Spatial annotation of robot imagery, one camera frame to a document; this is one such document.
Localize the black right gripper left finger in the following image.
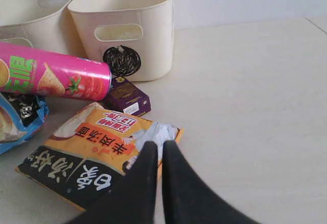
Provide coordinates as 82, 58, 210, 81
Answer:
68, 141, 158, 223

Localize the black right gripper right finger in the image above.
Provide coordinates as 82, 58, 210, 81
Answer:
162, 141, 257, 223

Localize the orange black noodle bag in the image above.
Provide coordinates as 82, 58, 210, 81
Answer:
16, 102, 183, 209

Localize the pink chips can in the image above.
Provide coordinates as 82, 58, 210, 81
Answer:
1, 42, 111, 101

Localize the purple small box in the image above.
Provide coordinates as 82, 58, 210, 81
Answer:
101, 77, 151, 117

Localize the blue noodle bag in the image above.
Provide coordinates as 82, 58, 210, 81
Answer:
1, 92, 49, 154

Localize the cream bin with circle mark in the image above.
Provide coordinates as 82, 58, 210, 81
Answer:
68, 0, 174, 82

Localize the cream middle bin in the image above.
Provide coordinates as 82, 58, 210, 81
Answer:
1, 0, 85, 57

